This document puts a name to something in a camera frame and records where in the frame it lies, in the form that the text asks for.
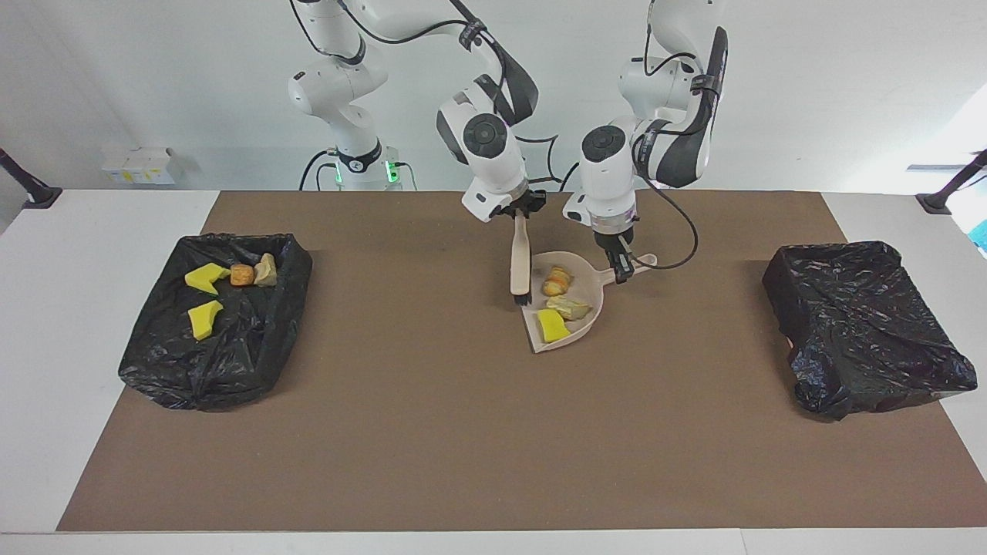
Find beige plastic dustpan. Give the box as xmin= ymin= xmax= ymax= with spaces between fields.
xmin=522 ymin=251 xmax=659 ymax=354

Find beige brush black bristles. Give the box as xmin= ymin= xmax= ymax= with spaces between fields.
xmin=510 ymin=214 xmax=533 ymax=307

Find pale bread piece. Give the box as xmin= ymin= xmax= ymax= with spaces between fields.
xmin=546 ymin=295 xmax=593 ymax=321

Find yellow sponge piece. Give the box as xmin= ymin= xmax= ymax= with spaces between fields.
xmin=537 ymin=308 xmax=573 ymax=344
xmin=184 ymin=263 xmax=231 ymax=295
xmin=188 ymin=300 xmax=224 ymax=341

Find bin with black bag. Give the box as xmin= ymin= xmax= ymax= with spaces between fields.
xmin=762 ymin=240 xmax=979 ymax=421
xmin=118 ymin=233 xmax=314 ymax=411

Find brown table mat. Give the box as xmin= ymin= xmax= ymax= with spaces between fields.
xmin=58 ymin=190 xmax=987 ymax=533

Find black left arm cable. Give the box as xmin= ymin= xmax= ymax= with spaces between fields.
xmin=634 ymin=0 xmax=729 ymax=271

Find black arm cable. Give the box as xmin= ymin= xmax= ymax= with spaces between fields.
xmin=634 ymin=0 xmax=729 ymax=271
xmin=291 ymin=0 xmax=560 ymax=186

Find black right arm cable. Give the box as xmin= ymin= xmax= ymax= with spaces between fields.
xmin=291 ymin=0 xmax=560 ymax=186

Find black right base cable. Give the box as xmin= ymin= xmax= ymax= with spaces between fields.
xmin=299 ymin=149 xmax=340 ymax=191

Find black camera stand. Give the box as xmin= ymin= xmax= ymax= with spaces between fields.
xmin=0 ymin=146 xmax=62 ymax=210
xmin=916 ymin=149 xmax=987 ymax=215

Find white wall box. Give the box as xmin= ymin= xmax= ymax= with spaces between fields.
xmin=102 ymin=148 xmax=177 ymax=186

